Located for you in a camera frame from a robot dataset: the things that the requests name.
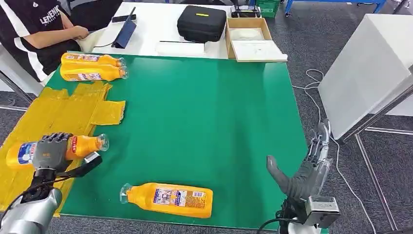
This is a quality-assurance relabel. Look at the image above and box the blue tablet case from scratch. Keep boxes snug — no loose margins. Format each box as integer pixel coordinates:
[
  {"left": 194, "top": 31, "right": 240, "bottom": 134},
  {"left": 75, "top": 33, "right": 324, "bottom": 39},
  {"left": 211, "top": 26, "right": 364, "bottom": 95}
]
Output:
[{"left": 111, "top": 7, "right": 137, "bottom": 49}]

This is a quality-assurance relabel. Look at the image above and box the black zip case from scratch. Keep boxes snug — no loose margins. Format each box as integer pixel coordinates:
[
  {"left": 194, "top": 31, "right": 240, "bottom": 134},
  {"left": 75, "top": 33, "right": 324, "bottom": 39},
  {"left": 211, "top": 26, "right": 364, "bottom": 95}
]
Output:
[{"left": 176, "top": 4, "right": 227, "bottom": 43}]

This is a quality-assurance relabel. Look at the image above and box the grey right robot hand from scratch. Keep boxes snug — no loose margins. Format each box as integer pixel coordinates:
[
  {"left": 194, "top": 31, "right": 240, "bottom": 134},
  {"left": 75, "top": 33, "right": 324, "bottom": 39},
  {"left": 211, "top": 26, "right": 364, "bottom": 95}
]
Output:
[{"left": 266, "top": 119, "right": 333, "bottom": 199}]

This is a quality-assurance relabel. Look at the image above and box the white packing foam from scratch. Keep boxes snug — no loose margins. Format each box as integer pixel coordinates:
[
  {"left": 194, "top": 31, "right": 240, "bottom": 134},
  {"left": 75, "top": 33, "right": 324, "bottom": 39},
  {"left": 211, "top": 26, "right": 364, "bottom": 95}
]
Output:
[{"left": 229, "top": 28, "right": 263, "bottom": 41}]

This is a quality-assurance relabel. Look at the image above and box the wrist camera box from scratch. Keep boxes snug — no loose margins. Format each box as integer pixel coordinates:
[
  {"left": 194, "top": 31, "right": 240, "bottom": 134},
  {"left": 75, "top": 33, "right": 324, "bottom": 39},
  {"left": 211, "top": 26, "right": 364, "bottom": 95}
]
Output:
[
  {"left": 303, "top": 195, "right": 342, "bottom": 227},
  {"left": 56, "top": 152, "right": 103, "bottom": 179}
]

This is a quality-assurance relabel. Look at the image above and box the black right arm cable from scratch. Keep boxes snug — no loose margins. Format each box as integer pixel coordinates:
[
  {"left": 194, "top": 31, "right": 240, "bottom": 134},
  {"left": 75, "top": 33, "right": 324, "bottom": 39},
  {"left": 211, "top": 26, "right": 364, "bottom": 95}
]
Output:
[{"left": 256, "top": 217, "right": 304, "bottom": 234}]

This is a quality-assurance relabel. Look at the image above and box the white paper sheet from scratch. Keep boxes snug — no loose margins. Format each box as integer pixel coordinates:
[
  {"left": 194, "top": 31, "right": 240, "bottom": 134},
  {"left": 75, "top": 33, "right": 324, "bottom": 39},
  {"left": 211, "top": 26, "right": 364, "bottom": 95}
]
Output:
[{"left": 154, "top": 41, "right": 206, "bottom": 56}]

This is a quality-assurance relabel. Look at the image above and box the person's hand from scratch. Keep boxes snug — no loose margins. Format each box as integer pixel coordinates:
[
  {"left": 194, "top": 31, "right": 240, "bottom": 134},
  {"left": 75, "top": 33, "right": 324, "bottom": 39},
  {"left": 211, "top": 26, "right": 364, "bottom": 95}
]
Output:
[{"left": 71, "top": 25, "right": 90, "bottom": 40}]

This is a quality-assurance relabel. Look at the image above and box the white floor cable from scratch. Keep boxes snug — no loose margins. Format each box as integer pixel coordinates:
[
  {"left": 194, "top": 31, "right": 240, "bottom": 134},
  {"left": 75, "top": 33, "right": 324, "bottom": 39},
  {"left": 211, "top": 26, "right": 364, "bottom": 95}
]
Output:
[{"left": 292, "top": 68, "right": 378, "bottom": 234}]

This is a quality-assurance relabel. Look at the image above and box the orange drink bottle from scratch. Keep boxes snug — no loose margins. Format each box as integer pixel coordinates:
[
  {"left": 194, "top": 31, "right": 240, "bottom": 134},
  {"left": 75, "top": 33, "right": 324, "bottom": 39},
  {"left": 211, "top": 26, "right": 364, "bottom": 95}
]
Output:
[
  {"left": 119, "top": 182, "right": 214, "bottom": 219},
  {"left": 5, "top": 133, "right": 110, "bottom": 171},
  {"left": 60, "top": 52, "right": 127, "bottom": 68},
  {"left": 60, "top": 63, "right": 129, "bottom": 82}
]

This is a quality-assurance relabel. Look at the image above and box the open cardboard box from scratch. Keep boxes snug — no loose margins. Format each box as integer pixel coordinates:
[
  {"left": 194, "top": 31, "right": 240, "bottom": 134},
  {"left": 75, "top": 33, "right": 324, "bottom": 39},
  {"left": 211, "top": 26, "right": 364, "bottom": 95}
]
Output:
[{"left": 225, "top": 17, "right": 273, "bottom": 60}]

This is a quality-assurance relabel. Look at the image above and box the person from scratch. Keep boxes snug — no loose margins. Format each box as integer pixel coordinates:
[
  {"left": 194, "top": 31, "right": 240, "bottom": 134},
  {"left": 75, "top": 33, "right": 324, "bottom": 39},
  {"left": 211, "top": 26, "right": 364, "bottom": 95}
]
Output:
[
  {"left": 0, "top": 0, "right": 90, "bottom": 83},
  {"left": 66, "top": 0, "right": 123, "bottom": 31}
]

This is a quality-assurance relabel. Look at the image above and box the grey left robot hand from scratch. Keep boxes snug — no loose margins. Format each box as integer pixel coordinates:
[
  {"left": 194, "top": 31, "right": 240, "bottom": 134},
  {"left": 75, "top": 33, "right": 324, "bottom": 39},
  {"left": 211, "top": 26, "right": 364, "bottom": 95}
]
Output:
[{"left": 31, "top": 132, "right": 74, "bottom": 169}]

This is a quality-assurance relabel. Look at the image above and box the blue metal rack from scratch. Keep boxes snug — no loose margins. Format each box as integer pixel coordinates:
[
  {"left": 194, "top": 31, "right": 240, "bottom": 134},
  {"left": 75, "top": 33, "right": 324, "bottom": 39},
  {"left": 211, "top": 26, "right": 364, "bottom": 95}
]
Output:
[{"left": 283, "top": 0, "right": 388, "bottom": 16}]

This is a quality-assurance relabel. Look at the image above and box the black phone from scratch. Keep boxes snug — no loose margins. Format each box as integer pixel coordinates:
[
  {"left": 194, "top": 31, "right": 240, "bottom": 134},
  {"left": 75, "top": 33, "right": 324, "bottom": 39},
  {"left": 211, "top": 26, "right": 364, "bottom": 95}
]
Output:
[{"left": 112, "top": 14, "right": 137, "bottom": 23}]

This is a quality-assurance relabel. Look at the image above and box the white flat board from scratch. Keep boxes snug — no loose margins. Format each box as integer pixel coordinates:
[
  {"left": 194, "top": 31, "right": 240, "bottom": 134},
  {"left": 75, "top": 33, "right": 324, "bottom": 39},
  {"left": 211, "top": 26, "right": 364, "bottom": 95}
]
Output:
[{"left": 230, "top": 39, "right": 288, "bottom": 62}]

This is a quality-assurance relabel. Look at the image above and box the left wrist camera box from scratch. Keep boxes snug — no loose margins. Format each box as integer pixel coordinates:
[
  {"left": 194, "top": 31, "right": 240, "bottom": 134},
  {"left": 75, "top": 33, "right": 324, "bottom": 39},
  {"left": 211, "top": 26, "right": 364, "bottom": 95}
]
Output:
[{"left": 56, "top": 152, "right": 103, "bottom": 179}]

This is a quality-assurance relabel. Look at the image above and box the yellow plastic sheet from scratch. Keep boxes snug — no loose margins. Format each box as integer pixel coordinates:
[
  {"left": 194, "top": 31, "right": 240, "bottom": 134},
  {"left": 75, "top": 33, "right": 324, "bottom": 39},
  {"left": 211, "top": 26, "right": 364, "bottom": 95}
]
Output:
[{"left": 0, "top": 80, "right": 127, "bottom": 217}]

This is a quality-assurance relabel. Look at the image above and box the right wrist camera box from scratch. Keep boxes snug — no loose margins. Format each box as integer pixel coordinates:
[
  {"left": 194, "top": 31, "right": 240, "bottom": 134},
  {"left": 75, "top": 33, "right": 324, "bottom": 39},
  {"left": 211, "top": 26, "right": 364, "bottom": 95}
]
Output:
[{"left": 303, "top": 195, "right": 342, "bottom": 227}]

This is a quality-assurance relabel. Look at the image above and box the grey metal desk leg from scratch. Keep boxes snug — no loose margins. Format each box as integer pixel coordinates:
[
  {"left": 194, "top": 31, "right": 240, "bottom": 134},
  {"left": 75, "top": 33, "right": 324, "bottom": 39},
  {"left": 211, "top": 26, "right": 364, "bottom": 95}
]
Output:
[{"left": 0, "top": 71, "right": 35, "bottom": 103}]

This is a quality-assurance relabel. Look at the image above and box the green plastic crate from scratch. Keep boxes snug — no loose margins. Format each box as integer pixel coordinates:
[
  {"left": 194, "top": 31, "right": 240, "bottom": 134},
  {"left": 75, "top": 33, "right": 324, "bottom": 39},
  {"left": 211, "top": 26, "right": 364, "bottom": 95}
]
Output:
[{"left": 256, "top": 0, "right": 282, "bottom": 19}]

